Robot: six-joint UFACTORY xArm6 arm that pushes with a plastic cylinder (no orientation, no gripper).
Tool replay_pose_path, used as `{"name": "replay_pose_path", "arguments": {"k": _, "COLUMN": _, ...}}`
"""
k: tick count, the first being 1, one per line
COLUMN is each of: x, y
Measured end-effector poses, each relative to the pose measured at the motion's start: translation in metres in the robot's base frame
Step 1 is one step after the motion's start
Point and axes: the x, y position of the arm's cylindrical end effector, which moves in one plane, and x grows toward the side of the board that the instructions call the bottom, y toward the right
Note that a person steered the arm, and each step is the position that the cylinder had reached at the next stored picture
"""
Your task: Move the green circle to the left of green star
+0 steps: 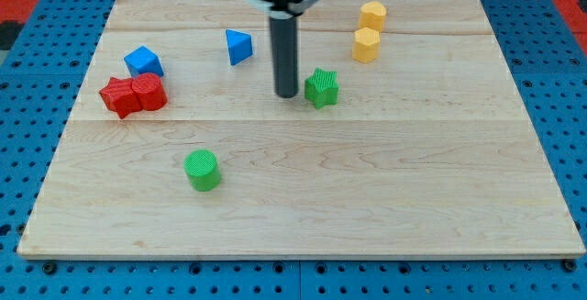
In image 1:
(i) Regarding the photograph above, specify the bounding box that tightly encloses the green star block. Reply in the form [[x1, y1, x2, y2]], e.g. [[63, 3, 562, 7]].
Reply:
[[305, 68, 339, 109]]

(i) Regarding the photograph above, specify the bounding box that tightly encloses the red star block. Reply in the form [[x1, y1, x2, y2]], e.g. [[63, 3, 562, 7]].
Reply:
[[99, 77, 142, 119]]

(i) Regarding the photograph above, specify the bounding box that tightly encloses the green cylinder block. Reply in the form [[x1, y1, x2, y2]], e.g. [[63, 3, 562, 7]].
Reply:
[[183, 150, 221, 192]]

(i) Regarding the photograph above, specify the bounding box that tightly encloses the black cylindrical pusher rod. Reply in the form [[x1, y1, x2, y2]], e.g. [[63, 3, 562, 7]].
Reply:
[[269, 17, 299, 98]]

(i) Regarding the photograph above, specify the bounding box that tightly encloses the blue triangle block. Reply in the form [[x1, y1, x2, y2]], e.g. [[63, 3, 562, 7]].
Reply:
[[225, 29, 253, 66]]

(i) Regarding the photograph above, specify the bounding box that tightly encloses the light wooden board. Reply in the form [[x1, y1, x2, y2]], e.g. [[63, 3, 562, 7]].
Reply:
[[17, 0, 585, 261]]

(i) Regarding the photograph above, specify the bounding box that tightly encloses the yellow hexagon block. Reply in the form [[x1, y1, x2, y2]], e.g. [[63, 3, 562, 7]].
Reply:
[[352, 28, 381, 63]]

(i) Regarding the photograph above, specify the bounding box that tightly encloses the yellow heart block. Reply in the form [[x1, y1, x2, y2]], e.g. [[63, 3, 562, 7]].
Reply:
[[359, 1, 387, 32]]

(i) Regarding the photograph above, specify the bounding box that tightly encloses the red cylinder block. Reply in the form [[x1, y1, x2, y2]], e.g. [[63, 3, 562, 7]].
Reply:
[[131, 72, 168, 111]]

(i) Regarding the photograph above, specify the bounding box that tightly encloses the blue cube block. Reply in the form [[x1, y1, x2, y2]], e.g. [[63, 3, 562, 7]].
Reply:
[[123, 46, 164, 77]]

